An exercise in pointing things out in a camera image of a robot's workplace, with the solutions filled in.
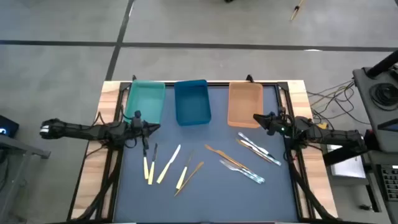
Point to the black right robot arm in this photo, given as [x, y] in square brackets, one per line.
[335, 137]

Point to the gray side desk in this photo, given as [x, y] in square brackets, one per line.
[18, 146]

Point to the teal plastic bin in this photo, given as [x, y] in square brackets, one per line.
[144, 99]

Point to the blue-gray table mat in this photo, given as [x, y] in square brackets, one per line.
[202, 202]

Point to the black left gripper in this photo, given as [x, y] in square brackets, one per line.
[132, 132]

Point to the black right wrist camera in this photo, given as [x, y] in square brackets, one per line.
[281, 112]

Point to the blue plastic bin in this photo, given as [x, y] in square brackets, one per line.
[192, 102]

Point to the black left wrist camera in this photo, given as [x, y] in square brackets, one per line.
[137, 115]

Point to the black aluminium table frame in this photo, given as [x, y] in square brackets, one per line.
[217, 84]

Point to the black box device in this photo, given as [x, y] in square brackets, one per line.
[6, 127]

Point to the dark keyboard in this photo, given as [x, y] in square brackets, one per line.
[390, 183]

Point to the white flat panel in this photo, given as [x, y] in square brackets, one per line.
[345, 166]

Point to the wooden spoon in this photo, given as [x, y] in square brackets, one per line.
[189, 178]

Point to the orange plastic bin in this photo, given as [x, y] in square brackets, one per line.
[245, 104]

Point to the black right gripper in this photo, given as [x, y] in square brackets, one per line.
[280, 127]

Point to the black angled stand beam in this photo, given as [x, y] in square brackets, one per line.
[348, 152]

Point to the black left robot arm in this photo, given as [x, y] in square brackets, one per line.
[81, 130]

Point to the gray equipment cart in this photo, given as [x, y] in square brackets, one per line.
[376, 121]

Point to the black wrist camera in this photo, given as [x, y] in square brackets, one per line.
[137, 115]
[281, 112]

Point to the black pole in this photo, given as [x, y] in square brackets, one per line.
[384, 65]

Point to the black frame clamp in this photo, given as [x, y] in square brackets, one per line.
[134, 77]
[249, 77]

